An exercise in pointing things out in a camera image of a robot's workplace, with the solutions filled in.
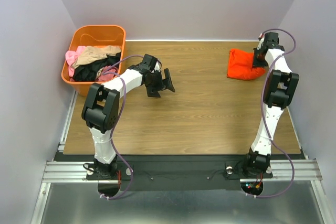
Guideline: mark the dusty pink garment in basket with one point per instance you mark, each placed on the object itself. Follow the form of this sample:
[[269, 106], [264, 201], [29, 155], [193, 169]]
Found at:
[[106, 73]]

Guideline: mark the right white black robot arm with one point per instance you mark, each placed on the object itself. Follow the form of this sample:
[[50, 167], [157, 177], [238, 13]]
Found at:
[[277, 94]]

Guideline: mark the light pink garment in basket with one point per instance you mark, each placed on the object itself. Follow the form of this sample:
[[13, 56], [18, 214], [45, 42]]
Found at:
[[71, 57]]

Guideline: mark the aluminium extrusion rail frame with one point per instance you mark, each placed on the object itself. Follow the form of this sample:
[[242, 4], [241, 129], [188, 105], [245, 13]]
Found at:
[[189, 121]]

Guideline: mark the orange plastic laundry basket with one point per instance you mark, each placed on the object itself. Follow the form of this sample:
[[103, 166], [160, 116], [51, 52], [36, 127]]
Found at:
[[94, 35]]

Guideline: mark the orange t shirt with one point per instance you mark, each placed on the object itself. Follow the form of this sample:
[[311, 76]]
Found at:
[[240, 66]]

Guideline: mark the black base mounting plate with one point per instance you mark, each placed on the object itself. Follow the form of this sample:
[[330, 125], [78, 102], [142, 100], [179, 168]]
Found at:
[[178, 172]]

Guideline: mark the beige garment in basket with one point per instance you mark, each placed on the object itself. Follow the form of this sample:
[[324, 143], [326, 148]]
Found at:
[[85, 55]]

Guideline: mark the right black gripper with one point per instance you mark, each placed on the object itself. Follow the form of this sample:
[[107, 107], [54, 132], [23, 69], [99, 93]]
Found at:
[[259, 60]]

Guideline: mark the black garment in basket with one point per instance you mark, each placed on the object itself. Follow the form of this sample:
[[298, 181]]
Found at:
[[88, 73]]

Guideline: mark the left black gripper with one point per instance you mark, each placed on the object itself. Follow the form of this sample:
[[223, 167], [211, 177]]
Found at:
[[158, 83]]

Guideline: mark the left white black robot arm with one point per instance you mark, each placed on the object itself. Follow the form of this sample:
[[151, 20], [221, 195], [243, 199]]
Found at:
[[105, 102]]

